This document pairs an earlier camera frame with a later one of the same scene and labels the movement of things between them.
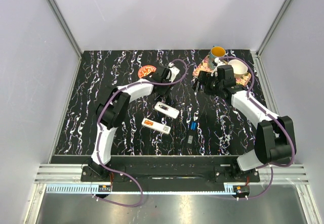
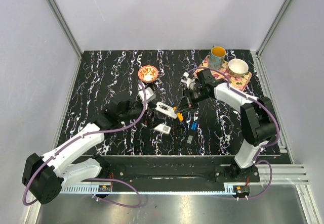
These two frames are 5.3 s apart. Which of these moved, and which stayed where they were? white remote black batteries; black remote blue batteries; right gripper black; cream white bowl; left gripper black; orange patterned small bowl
Moved: left gripper black; right gripper black
Stayed: black remote blue batteries; cream white bowl; orange patterned small bowl; white remote black batteries
